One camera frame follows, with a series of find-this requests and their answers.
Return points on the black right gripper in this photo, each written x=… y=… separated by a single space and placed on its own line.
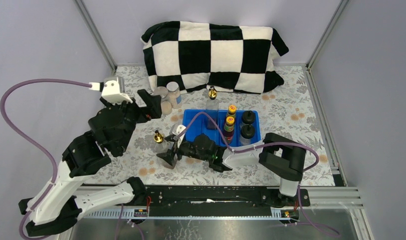
x=169 y=155

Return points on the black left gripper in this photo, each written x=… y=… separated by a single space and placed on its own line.
x=152 y=102

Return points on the glass oil bottle gold stopper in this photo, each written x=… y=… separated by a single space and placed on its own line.
x=161 y=145
x=212 y=108

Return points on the sauce bottle yellow cap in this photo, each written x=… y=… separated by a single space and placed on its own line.
x=231 y=112
x=228 y=129

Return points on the blue plastic divided bin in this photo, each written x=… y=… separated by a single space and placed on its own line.
x=199 y=127

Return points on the seed shaker black cap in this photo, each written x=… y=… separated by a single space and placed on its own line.
x=247 y=132
x=247 y=118

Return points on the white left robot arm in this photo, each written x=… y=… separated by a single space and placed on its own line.
x=60 y=208

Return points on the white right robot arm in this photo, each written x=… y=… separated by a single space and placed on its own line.
x=281 y=156

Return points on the clear jar with steel lid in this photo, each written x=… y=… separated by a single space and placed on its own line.
x=166 y=106

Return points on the black and white checkered blanket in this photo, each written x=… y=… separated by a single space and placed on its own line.
x=200 y=55

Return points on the floral patterned tablecloth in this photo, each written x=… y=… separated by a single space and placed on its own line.
x=287 y=111

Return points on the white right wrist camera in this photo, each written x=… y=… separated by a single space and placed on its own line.
x=177 y=133

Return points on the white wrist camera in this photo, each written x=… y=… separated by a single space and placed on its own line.
x=112 y=90
x=177 y=133

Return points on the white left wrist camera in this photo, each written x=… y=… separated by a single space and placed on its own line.
x=112 y=90

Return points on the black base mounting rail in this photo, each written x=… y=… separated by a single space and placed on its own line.
x=216 y=201

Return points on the aluminium frame post left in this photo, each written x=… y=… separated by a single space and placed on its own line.
x=85 y=14

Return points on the aluminium frame post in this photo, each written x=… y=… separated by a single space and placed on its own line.
x=85 y=14
x=328 y=30

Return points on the aluminium frame post right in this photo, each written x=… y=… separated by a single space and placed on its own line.
x=328 y=30

